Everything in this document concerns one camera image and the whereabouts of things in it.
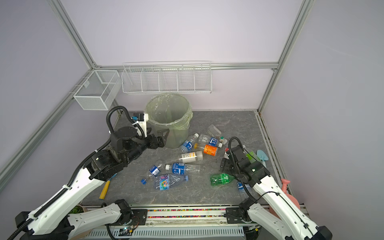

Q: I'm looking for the green label bottle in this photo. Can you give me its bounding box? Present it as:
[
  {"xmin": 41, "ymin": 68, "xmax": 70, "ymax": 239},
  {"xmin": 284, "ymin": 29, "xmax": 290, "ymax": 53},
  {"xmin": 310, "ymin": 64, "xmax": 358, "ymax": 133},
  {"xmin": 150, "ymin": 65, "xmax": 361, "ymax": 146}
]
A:
[{"xmin": 245, "ymin": 150, "xmax": 258, "ymax": 164}]

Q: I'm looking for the potted green plant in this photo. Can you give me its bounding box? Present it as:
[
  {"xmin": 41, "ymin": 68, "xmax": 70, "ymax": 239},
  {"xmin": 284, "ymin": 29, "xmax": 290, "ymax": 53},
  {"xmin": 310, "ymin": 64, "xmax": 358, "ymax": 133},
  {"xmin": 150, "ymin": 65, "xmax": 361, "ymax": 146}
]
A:
[{"xmin": 69, "ymin": 205, "xmax": 87, "ymax": 214}]

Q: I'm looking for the green mesh trash bin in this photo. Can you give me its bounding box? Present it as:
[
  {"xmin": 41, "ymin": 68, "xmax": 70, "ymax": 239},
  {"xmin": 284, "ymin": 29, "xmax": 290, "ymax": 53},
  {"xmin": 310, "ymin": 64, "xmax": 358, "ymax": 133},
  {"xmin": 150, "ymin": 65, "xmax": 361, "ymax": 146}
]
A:
[{"xmin": 144, "ymin": 93, "xmax": 193, "ymax": 149}]

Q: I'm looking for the small white mesh basket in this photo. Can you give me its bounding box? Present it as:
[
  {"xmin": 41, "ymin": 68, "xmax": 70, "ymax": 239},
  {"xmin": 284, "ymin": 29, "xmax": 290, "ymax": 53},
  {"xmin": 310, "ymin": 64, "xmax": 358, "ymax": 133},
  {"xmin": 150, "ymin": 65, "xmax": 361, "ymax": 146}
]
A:
[{"xmin": 74, "ymin": 70, "xmax": 122, "ymax": 111}]

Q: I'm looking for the crushed blue label bottle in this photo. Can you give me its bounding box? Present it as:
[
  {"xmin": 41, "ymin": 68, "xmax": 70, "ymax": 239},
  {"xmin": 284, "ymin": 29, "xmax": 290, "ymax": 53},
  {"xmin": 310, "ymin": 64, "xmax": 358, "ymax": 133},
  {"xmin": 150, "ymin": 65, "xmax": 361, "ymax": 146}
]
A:
[{"xmin": 141, "ymin": 164, "xmax": 164, "ymax": 185}]

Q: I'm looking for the blue label bottle right front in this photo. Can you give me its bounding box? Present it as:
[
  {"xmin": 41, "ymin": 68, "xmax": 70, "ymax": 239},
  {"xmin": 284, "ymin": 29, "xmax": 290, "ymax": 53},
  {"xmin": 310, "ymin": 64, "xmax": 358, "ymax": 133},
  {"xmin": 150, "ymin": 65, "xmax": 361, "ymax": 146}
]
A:
[{"xmin": 237, "ymin": 182, "xmax": 251, "ymax": 201}]

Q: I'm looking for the colourful label clear bottle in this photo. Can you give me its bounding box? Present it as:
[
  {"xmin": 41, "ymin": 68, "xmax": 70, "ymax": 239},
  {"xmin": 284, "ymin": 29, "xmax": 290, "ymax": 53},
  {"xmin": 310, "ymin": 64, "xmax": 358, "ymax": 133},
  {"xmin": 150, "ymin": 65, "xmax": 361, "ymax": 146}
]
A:
[{"xmin": 154, "ymin": 174, "xmax": 189, "ymax": 191}]

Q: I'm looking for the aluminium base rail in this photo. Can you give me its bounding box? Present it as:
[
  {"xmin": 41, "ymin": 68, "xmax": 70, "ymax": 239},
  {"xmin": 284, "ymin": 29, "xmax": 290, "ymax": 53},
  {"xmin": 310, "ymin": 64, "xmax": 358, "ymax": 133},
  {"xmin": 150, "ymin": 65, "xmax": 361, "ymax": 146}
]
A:
[{"xmin": 130, "ymin": 204, "xmax": 258, "ymax": 229}]

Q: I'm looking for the small green white cap bottle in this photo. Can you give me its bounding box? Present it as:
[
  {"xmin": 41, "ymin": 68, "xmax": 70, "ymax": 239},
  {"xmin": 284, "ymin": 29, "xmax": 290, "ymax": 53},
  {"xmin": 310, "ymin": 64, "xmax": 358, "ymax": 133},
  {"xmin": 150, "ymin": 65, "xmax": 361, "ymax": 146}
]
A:
[{"xmin": 220, "ymin": 137, "xmax": 228, "ymax": 145}]

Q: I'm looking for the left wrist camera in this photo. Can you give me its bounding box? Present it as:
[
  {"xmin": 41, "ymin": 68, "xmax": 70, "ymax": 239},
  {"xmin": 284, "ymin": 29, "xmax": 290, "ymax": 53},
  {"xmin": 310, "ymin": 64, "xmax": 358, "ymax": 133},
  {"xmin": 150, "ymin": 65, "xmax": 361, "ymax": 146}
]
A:
[{"xmin": 132, "ymin": 113, "xmax": 149, "ymax": 138}]

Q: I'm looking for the pink watering can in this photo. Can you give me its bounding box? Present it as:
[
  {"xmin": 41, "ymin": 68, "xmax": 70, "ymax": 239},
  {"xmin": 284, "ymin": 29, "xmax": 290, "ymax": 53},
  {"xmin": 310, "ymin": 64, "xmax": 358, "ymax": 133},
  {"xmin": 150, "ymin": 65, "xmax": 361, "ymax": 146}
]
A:
[{"xmin": 269, "ymin": 178, "xmax": 301, "ymax": 217}]

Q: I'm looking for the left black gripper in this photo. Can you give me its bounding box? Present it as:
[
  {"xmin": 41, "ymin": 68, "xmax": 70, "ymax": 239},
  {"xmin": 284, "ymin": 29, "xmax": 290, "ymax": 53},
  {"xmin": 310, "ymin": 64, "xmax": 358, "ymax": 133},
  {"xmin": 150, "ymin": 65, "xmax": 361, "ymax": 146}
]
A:
[{"xmin": 123, "ymin": 126, "xmax": 169, "ymax": 165}]

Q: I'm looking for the light blue trowel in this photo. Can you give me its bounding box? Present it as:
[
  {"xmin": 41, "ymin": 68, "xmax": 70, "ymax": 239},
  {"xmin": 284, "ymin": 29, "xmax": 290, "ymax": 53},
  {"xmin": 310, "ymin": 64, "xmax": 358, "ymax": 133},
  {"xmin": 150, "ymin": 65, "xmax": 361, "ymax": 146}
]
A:
[{"xmin": 256, "ymin": 150, "xmax": 269, "ymax": 168}]

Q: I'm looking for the blue label bottle far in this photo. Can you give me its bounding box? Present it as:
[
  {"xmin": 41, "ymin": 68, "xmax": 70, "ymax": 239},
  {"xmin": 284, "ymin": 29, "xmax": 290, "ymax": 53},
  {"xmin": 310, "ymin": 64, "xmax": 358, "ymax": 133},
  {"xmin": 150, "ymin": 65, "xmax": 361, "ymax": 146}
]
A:
[{"xmin": 198, "ymin": 134, "xmax": 223, "ymax": 148}]

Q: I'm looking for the blue label bottle white cap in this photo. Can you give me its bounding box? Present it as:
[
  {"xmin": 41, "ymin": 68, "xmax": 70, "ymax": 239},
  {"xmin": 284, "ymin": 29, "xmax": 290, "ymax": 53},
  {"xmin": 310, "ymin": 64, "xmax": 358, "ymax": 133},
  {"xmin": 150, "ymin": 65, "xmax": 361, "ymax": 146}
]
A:
[{"xmin": 165, "ymin": 163, "xmax": 201, "ymax": 175}]

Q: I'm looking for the clear square bottle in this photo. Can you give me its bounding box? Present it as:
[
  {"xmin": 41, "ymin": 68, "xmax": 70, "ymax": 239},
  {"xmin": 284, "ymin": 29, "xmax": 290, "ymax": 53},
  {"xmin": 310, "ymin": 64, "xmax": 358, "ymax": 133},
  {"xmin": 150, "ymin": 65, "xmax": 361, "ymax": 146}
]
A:
[{"xmin": 207, "ymin": 125, "xmax": 222, "ymax": 139}]

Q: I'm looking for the green soda bottle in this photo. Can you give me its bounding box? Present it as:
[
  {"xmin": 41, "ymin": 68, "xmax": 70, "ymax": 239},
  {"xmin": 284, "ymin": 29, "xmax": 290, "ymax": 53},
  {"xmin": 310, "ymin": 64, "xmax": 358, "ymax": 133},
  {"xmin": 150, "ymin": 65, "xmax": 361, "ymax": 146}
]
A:
[{"xmin": 210, "ymin": 173, "xmax": 235, "ymax": 186}]

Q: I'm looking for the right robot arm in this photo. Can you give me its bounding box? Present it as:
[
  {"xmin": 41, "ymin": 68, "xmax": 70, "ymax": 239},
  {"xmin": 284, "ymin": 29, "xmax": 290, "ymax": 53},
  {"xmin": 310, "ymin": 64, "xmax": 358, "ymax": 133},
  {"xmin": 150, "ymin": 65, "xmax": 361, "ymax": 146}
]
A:
[{"xmin": 221, "ymin": 146, "xmax": 333, "ymax": 240}]

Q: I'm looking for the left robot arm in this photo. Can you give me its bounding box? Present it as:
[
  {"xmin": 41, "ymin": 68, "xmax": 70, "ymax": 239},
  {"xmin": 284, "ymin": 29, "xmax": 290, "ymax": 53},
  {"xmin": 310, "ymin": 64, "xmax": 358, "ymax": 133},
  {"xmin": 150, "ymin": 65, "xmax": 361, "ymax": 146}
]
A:
[{"xmin": 9, "ymin": 125, "xmax": 169, "ymax": 240}]

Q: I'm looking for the blue label bottle near bin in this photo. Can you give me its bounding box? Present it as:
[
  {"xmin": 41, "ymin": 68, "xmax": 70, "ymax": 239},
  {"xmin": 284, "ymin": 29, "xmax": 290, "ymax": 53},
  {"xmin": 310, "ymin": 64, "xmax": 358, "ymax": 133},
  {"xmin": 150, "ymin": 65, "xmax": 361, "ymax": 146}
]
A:
[{"xmin": 180, "ymin": 133, "xmax": 199, "ymax": 153}]

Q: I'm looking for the long white wire shelf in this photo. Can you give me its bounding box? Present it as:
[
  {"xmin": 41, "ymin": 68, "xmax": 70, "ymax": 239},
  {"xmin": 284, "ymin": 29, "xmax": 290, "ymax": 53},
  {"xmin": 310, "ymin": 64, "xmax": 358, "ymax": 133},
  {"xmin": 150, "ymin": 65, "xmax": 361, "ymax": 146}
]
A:
[{"xmin": 122, "ymin": 61, "xmax": 213, "ymax": 94}]

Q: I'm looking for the blue yellow garden fork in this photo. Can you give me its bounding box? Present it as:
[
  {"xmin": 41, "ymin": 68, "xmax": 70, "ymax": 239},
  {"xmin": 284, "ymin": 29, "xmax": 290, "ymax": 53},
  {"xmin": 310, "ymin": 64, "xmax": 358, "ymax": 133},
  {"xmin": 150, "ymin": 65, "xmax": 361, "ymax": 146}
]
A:
[{"xmin": 99, "ymin": 174, "xmax": 117, "ymax": 200}]

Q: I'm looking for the orange label juice bottle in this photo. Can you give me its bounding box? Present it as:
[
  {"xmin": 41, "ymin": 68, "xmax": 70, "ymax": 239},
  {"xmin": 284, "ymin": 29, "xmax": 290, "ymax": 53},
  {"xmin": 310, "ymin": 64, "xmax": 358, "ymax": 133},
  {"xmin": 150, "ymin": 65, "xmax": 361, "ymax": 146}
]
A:
[{"xmin": 194, "ymin": 143, "xmax": 218, "ymax": 156}]

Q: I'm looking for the white label milky bottle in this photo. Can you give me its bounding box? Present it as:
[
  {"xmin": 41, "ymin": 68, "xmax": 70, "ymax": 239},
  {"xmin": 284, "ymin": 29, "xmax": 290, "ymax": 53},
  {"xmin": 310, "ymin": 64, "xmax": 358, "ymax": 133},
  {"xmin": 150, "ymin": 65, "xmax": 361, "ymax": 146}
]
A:
[{"xmin": 178, "ymin": 151, "xmax": 204, "ymax": 164}]

